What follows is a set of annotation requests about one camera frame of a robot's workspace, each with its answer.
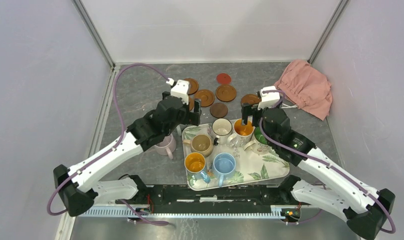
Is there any red round coaster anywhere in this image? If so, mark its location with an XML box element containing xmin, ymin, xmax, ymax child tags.
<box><xmin>216</xmin><ymin>73</ymin><xmax>232</xmax><ymax>85</ymax></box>

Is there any clear glass cup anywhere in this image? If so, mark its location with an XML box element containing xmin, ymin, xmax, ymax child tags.
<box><xmin>227</xmin><ymin>133</ymin><xmax>242</xmax><ymax>158</ymax></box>

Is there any white mug green inside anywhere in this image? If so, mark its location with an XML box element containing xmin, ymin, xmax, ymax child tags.
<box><xmin>243</xmin><ymin>127</ymin><xmax>271</xmax><ymax>155</ymax></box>

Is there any pink ribbed mug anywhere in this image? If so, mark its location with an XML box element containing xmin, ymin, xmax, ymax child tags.
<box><xmin>154</xmin><ymin>134</ymin><xmax>177</xmax><ymax>160</ymax></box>

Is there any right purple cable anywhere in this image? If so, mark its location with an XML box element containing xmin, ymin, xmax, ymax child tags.
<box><xmin>258</xmin><ymin>89</ymin><xmax>397</xmax><ymax>235</ymax></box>

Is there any cream enamel mug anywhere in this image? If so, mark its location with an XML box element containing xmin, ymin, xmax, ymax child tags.
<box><xmin>209</xmin><ymin>118</ymin><xmax>233</xmax><ymax>146</ymax></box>

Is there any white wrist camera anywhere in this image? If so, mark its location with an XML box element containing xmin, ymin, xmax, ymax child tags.
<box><xmin>257</xmin><ymin>86</ymin><xmax>282</xmax><ymax>110</ymax></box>
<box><xmin>166</xmin><ymin>78</ymin><xmax>190</xmax><ymax>105</ymax></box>

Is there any brown wooden coaster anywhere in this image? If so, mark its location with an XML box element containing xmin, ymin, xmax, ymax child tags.
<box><xmin>215</xmin><ymin>84</ymin><xmax>237</xmax><ymax>102</ymax></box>
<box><xmin>194</xmin><ymin>89</ymin><xmax>215</xmax><ymax>108</ymax></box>
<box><xmin>189</xmin><ymin>96</ymin><xmax>194</xmax><ymax>111</ymax></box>
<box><xmin>240</xmin><ymin>94</ymin><xmax>261</xmax><ymax>105</ymax></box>
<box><xmin>184</xmin><ymin>78</ymin><xmax>199</xmax><ymax>96</ymax></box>

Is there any light blue mug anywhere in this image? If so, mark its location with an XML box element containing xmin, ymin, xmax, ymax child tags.
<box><xmin>212</xmin><ymin>152</ymin><xmax>236</xmax><ymax>188</ymax></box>

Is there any pink drawstring cloth bag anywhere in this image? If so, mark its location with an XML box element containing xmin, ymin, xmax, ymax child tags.
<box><xmin>274</xmin><ymin>59</ymin><xmax>333</xmax><ymax>121</ymax></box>

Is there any purple cable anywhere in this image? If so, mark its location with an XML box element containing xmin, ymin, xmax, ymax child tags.
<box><xmin>46</xmin><ymin>62</ymin><xmax>171</xmax><ymax>227</ymax></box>
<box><xmin>258</xmin><ymin>89</ymin><xmax>397</xmax><ymax>235</ymax></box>

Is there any orange inside blue handle mug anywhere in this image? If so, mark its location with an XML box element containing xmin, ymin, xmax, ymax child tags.
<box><xmin>184</xmin><ymin>152</ymin><xmax>210</xmax><ymax>184</ymax></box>

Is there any dark walnut coaster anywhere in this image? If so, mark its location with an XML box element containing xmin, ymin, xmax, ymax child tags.
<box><xmin>210</xmin><ymin>102</ymin><xmax>228</xmax><ymax>119</ymax></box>

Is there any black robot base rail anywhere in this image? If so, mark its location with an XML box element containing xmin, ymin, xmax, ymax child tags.
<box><xmin>125</xmin><ymin>184</ymin><xmax>300</xmax><ymax>214</ymax></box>

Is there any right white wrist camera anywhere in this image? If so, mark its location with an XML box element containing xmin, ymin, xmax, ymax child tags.
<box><xmin>257</xmin><ymin>86</ymin><xmax>282</xmax><ymax>110</ymax></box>

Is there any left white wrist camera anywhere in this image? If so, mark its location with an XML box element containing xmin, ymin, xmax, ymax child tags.
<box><xmin>166</xmin><ymin>78</ymin><xmax>190</xmax><ymax>105</ymax></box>

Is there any beige ceramic mug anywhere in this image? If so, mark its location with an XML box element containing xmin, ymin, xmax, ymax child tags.
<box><xmin>183</xmin><ymin>134</ymin><xmax>213</xmax><ymax>157</ymax></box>

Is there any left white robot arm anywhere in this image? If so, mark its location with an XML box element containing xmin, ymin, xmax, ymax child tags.
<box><xmin>52</xmin><ymin>91</ymin><xmax>201</xmax><ymax>217</ymax></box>

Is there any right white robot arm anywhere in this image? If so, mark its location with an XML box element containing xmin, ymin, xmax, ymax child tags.
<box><xmin>241</xmin><ymin>103</ymin><xmax>396</xmax><ymax>240</ymax></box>

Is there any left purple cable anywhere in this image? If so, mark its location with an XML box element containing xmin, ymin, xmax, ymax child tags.
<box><xmin>46</xmin><ymin>62</ymin><xmax>171</xmax><ymax>227</ymax></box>

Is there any leaf patterned serving tray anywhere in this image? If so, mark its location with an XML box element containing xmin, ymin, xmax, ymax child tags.
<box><xmin>182</xmin><ymin>123</ymin><xmax>289</xmax><ymax>191</ymax></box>

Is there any white mug orange inside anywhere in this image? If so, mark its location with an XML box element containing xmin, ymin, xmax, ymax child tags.
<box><xmin>232</xmin><ymin>119</ymin><xmax>254</xmax><ymax>147</ymax></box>

